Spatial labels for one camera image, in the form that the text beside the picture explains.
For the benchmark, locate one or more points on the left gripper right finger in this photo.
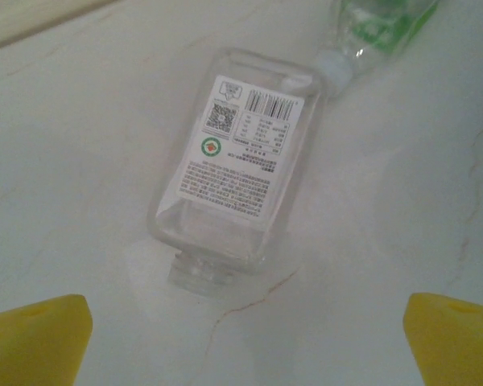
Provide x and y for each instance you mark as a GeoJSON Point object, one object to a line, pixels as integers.
{"type": "Point", "coordinates": [459, 350]}

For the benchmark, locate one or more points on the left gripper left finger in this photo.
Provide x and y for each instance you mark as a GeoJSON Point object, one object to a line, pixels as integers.
{"type": "Point", "coordinates": [32, 346]}

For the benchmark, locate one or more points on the clear plastic package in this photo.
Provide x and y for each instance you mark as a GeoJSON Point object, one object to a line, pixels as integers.
{"type": "Point", "coordinates": [233, 169]}

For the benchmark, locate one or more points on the green carton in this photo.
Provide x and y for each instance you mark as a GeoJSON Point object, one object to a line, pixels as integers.
{"type": "Point", "coordinates": [370, 32]}

